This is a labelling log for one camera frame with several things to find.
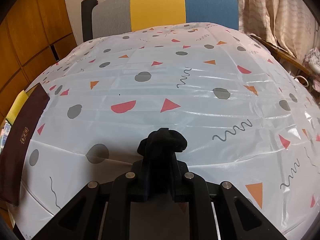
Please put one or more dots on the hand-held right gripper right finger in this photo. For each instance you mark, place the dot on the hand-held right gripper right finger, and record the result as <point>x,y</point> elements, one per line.
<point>200,195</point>

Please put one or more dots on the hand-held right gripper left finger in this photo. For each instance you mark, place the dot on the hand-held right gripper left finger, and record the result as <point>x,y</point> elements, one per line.
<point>120,205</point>

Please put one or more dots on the black scrunchie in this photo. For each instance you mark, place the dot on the black scrunchie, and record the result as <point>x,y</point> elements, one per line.
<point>162,142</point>

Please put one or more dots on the gold tin box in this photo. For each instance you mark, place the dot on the gold tin box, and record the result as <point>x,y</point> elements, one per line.
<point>22,140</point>

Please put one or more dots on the wooden side table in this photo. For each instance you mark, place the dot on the wooden side table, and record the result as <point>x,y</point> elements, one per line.
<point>282,53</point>

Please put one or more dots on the pile of clothes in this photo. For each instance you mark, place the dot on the pile of clothes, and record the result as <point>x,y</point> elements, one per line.
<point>312,60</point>

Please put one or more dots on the black rolled mat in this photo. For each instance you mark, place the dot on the black rolled mat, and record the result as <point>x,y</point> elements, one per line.
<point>87,20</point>

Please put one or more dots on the patterned beige curtain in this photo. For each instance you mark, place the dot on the patterned beige curtain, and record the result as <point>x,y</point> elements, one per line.
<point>270,17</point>

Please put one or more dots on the grey yellow blue headboard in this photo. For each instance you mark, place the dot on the grey yellow blue headboard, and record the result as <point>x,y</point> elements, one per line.
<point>157,7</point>

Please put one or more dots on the wooden wardrobe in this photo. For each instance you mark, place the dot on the wooden wardrobe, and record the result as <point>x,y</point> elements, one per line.
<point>30,30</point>

